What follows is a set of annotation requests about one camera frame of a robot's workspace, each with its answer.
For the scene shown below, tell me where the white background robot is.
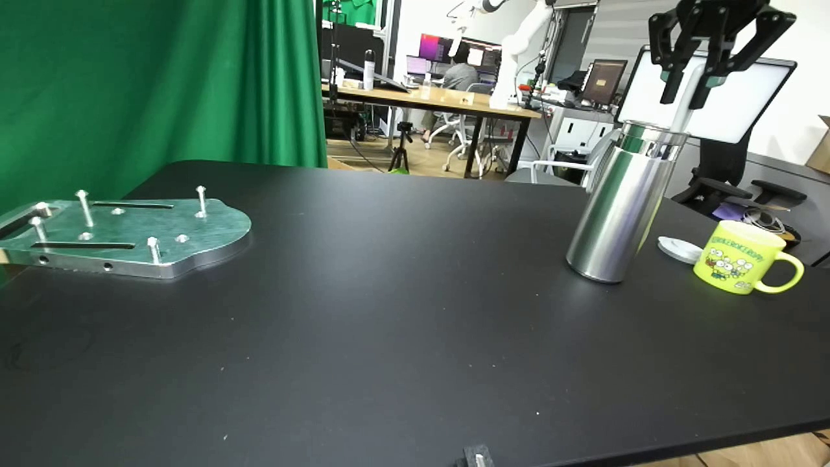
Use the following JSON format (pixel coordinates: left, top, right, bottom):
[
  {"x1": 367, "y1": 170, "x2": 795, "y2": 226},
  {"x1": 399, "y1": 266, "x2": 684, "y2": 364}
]
[{"x1": 443, "y1": 0, "x2": 556, "y2": 111}]

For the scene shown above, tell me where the green curtain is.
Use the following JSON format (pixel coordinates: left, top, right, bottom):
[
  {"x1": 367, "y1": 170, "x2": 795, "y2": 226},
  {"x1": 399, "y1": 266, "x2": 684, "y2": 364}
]
[{"x1": 0, "y1": 0, "x2": 329, "y2": 217}]

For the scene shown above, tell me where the brown cardboard box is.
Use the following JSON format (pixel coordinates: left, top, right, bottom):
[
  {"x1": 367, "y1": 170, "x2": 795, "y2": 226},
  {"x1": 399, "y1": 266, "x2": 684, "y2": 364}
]
[{"x1": 804, "y1": 111, "x2": 830, "y2": 179}]

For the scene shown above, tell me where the large white screen monitor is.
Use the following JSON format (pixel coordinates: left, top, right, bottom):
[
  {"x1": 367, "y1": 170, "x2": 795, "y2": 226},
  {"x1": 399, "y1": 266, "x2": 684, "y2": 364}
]
[{"x1": 614, "y1": 45, "x2": 799, "y2": 149}]

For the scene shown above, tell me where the black bulky background equipment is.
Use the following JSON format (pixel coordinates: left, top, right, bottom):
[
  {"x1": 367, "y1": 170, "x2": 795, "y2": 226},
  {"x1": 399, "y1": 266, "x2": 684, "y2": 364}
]
[{"x1": 320, "y1": 25, "x2": 387, "y2": 87}]

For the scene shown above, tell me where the small black tripod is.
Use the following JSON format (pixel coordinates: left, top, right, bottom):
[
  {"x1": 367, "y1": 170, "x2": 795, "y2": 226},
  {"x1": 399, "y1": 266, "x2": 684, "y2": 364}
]
[{"x1": 387, "y1": 119, "x2": 416, "y2": 175}]

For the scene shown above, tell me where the metal base plate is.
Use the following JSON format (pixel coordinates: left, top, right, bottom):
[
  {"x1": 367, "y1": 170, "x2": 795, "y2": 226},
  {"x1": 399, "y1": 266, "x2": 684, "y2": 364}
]
[{"x1": 0, "y1": 196, "x2": 254, "y2": 287}]

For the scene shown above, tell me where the white chair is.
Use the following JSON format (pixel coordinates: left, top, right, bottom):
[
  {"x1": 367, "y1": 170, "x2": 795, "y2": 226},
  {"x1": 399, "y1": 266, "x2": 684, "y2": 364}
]
[{"x1": 517, "y1": 153, "x2": 601, "y2": 189}]

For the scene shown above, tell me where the dark brown framed screen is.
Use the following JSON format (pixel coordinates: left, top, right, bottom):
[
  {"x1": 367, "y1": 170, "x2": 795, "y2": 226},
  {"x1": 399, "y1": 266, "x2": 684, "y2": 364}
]
[{"x1": 578, "y1": 57, "x2": 630, "y2": 110}]

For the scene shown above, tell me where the green hanging cloth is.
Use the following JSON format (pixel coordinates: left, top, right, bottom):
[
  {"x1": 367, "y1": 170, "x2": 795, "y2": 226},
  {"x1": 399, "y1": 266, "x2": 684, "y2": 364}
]
[{"x1": 317, "y1": 0, "x2": 385, "y2": 31}]

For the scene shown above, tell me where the black monitor stand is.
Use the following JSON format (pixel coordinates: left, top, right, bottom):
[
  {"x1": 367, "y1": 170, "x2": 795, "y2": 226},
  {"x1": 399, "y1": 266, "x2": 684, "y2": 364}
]
[{"x1": 673, "y1": 139, "x2": 753, "y2": 211}]

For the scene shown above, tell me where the stainless steel flask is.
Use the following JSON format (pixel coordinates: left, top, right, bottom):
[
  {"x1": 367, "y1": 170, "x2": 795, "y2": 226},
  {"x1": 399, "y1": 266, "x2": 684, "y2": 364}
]
[{"x1": 563, "y1": 119, "x2": 691, "y2": 287}]

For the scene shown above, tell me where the yellow green printed mug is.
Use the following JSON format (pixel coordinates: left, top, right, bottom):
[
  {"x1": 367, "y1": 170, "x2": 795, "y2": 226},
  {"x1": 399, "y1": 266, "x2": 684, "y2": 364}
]
[{"x1": 691, "y1": 219, "x2": 806, "y2": 298}]

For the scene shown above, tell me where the white drawer cabinet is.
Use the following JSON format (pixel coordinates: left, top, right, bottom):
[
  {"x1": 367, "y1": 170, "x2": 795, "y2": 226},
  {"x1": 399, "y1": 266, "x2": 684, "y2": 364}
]
[{"x1": 543, "y1": 102, "x2": 621, "y2": 167}]

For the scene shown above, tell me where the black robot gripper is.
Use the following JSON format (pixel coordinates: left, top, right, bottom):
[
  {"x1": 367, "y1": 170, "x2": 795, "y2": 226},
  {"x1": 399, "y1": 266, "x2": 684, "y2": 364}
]
[{"x1": 648, "y1": 0, "x2": 799, "y2": 111}]

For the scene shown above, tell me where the seated background person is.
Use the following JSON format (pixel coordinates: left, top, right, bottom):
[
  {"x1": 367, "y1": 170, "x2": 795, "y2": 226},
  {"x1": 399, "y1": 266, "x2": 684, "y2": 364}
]
[{"x1": 441, "y1": 39, "x2": 487, "y2": 95}]

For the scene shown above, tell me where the tall dark background monitor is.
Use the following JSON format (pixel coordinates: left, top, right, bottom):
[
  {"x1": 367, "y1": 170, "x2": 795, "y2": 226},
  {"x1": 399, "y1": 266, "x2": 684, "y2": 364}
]
[{"x1": 543, "y1": 4, "x2": 601, "y2": 89}]

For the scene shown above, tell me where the wooden background table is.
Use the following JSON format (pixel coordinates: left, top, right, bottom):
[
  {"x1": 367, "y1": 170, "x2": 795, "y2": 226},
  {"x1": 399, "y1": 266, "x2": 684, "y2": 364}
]
[{"x1": 320, "y1": 84, "x2": 546, "y2": 182}]

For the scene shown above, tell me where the pink screen monitor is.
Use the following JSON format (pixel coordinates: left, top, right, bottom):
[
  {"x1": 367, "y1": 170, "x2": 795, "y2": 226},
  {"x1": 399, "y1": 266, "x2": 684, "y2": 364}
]
[{"x1": 419, "y1": 31, "x2": 457, "y2": 65}]

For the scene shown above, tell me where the small white oval lid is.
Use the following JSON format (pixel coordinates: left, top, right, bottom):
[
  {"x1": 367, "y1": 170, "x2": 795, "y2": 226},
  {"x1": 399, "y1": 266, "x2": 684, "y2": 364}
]
[{"x1": 656, "y1": 235, "x2": 705, "y2": 268}]

